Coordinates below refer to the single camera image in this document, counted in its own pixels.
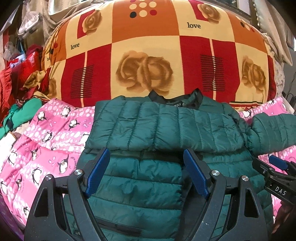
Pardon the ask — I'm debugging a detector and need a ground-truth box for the dark green puffer jacket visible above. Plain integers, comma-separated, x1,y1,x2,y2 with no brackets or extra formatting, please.
77,95,295,240

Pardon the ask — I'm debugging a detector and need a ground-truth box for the red clothes pile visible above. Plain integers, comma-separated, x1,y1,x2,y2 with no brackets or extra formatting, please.
1,44,49,121

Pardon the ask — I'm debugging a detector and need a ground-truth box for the person's right hand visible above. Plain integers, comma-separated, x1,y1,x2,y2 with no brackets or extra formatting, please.
272,201,295,234

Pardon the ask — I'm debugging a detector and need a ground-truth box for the pink penguin quilt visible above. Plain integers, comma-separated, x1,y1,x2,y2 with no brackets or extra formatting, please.
0,96,296,227

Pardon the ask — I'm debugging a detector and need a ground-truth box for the green garment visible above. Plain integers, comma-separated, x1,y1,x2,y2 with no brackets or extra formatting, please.
1,98,43,138

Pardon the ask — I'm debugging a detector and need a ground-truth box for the floral bed sheet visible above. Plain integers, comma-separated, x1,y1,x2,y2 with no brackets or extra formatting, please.
262,33,285,97

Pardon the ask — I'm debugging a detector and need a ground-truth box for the red orange rose blanket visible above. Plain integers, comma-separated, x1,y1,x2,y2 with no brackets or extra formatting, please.
41,0,278,110

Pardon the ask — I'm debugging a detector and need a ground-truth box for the beige curtain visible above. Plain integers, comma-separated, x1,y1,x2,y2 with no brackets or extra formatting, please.
253,0,293,66

